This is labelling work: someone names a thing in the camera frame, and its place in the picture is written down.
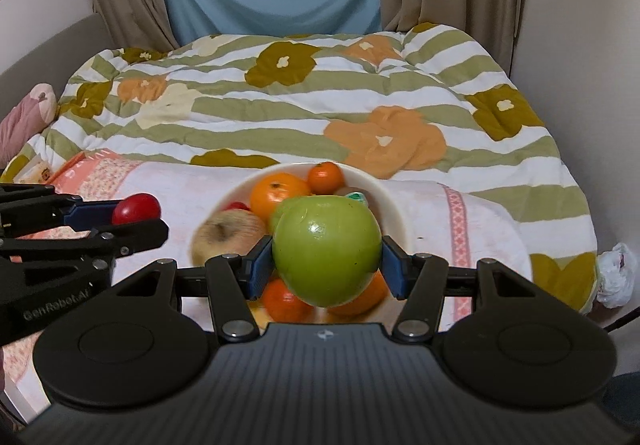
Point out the red cherry tomato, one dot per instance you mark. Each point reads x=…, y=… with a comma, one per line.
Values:
x=137, y=210
x=237, y=206

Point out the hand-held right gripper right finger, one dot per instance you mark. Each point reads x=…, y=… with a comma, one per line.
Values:
x=395, y=270

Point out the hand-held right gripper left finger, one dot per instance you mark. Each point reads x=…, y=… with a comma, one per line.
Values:
x=260, y=270

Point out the small mandarin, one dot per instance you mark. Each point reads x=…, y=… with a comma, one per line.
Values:
x=325, y=179
x=282, y=302

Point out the yellow red apple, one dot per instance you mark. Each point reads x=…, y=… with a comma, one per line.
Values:
x=225, y=235

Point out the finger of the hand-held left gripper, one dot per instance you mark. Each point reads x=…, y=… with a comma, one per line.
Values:
x=92, y=214
x=135, y=235

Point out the yellow snack packet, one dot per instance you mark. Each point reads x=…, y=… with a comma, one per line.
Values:
x=37, y=171

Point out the pink plush toy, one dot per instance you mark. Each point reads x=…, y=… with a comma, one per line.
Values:
x=25, y=117

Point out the white plastic bag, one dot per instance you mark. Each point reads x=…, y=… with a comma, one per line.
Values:
x=614, y=275

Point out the large orange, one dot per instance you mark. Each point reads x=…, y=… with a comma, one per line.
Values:
x=367, y=299

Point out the green striped floral blanket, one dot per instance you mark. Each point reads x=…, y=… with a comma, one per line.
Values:
x=325, y=90

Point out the pink floral towel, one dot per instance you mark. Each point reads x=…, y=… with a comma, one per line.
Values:
x=170, y=185

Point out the brown kiwi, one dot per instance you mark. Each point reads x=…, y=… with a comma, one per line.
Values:
x=356, y=198

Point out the cream duck print bowl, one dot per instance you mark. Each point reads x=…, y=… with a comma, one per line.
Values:
x=387, y=207

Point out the grey upholstered headboard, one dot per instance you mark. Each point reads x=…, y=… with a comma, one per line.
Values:
x=50, y=55

